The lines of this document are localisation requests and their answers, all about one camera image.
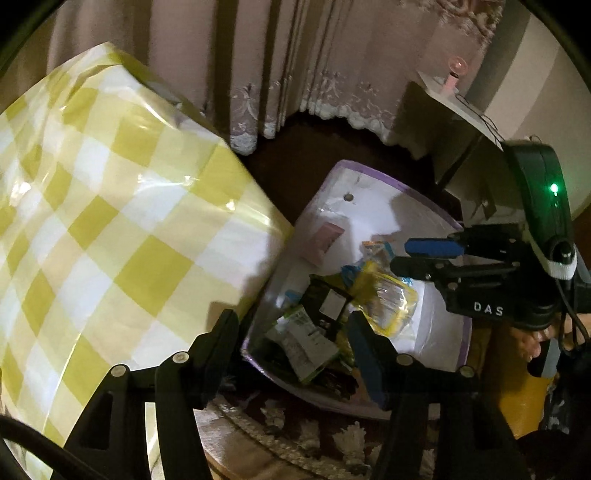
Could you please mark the grey packet with green edge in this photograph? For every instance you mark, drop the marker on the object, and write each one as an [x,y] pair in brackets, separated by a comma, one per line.
[309,353]

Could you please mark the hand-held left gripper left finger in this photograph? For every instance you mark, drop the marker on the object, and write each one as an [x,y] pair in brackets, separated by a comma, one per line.
[221,360]

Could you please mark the person's right hand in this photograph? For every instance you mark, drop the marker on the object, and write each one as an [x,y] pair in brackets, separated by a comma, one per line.
[533,344]

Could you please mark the dark patterned rug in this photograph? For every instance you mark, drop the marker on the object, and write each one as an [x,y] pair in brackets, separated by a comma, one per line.
[300,434]

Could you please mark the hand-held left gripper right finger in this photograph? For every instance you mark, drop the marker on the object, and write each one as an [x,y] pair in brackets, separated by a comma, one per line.
[369,364]

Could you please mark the white side table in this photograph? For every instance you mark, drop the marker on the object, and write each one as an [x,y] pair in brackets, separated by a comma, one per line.
[443,120]

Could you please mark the yellow checked tablecloth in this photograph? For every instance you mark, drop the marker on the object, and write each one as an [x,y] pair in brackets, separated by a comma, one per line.
[115,207]

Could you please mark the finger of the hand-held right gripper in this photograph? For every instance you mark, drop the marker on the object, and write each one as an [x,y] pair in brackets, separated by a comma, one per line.
[415,267]
[434,247]

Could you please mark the black packet with white label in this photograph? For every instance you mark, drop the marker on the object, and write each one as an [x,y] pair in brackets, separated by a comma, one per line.
[318,290]

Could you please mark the mustard yellow cloth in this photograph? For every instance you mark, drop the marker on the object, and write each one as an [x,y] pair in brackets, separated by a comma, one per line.
[517,397]

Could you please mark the gold yellow snack packet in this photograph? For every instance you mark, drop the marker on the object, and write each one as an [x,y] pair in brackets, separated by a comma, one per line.
[378,295]

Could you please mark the white bin with purple rim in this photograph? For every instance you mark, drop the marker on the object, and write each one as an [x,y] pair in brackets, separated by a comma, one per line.
[369,203]

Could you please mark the pink snack packet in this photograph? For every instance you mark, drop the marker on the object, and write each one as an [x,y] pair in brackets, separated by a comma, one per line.
[323,241]

